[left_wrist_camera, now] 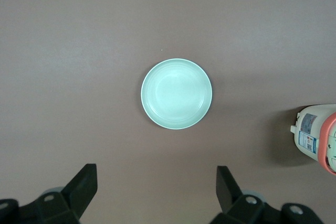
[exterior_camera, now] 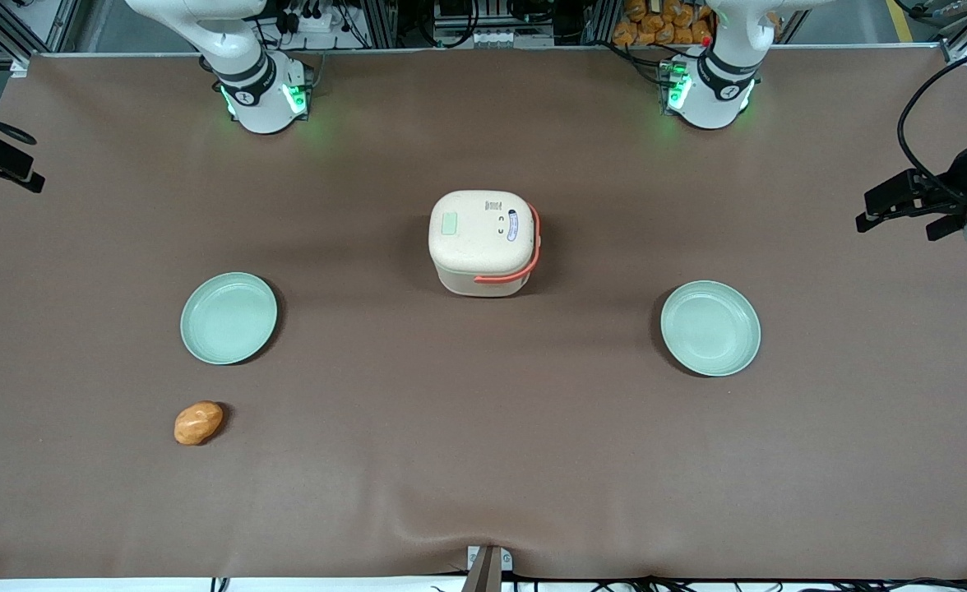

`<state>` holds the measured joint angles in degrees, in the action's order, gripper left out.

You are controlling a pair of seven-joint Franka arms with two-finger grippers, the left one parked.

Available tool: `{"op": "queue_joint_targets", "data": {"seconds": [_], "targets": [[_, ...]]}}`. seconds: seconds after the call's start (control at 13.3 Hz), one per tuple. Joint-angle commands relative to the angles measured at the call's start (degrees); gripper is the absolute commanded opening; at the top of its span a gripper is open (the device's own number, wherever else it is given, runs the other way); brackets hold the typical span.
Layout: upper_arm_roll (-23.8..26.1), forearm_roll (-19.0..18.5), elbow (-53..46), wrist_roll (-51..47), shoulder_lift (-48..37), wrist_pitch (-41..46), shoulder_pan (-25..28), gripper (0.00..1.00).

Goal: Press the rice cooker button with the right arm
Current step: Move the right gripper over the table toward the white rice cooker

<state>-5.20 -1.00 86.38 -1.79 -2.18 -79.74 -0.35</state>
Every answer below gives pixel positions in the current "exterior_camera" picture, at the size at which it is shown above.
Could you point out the golden brown bread roll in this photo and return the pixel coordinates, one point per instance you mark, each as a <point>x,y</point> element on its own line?
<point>198,423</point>

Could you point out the pale green round plate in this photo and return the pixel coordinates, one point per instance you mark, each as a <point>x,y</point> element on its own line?
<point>710,329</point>
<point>229,319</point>

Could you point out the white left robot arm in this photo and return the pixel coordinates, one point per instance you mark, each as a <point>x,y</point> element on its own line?
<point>726,78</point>

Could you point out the white power strip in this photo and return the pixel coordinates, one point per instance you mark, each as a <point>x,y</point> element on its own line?
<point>309,20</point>

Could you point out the bag of orange bread rolls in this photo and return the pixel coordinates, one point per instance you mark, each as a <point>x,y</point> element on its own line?
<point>660,25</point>

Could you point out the brown table cover mat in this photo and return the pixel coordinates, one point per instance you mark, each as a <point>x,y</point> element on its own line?
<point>483,460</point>

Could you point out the metal table edge clamp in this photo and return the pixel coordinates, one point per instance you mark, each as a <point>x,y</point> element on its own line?
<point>485,567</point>

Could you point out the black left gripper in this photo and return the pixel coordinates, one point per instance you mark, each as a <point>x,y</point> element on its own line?
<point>962,172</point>

